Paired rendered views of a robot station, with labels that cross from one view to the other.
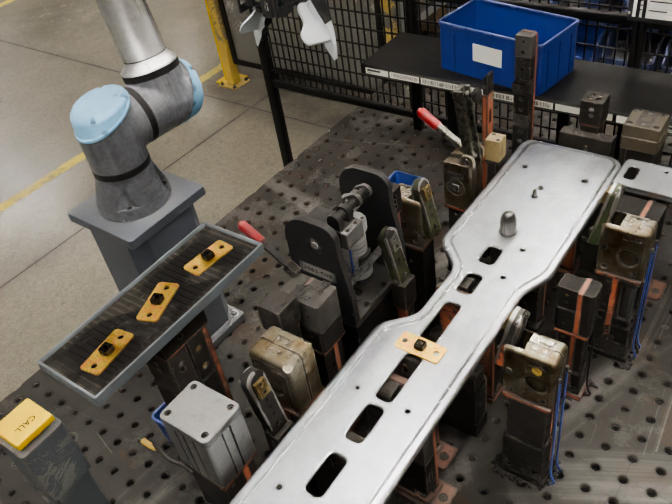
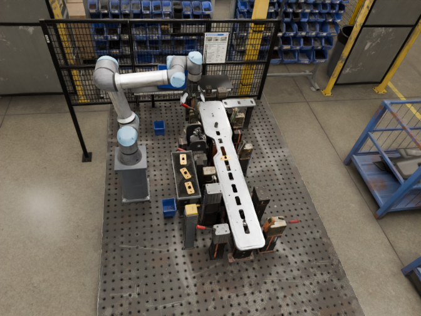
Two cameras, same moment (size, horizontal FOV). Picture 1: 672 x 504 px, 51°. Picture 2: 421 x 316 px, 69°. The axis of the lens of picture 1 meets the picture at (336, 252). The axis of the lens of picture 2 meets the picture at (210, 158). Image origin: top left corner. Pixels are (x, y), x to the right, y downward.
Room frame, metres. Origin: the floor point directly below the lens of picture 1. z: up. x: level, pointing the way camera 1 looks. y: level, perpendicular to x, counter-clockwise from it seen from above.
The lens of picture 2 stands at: (0.09, 1.22, 2.68)
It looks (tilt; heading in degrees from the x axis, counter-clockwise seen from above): 49 degrees down; 301
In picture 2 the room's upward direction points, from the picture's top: 8 degrees clockwise
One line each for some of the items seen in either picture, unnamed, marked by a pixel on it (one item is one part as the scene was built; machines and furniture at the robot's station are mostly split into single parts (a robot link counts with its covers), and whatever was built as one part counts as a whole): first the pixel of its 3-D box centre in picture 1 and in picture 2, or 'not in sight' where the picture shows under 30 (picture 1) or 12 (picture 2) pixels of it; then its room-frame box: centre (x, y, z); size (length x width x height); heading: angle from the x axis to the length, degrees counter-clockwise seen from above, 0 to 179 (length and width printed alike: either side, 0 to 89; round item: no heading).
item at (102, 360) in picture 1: (106, 349); (189, 187); (0.73, 0.36, 1.17); 0.08 x 0.04 x 0.01; 146
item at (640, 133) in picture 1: (634, 187); (219, 105); (1.24, -0.70, 0.88); 0.08 x 0.08 x 0.36; 48
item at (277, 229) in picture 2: not in sight; (270, 234); (0.21, 0.14, 0.88); 0.15 x 0.11 x 0.36; 48
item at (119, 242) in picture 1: (163, 269); (133, 175); (1.22, 0.39, 0.90); 0.21 x 0.21 x 0.40; 47
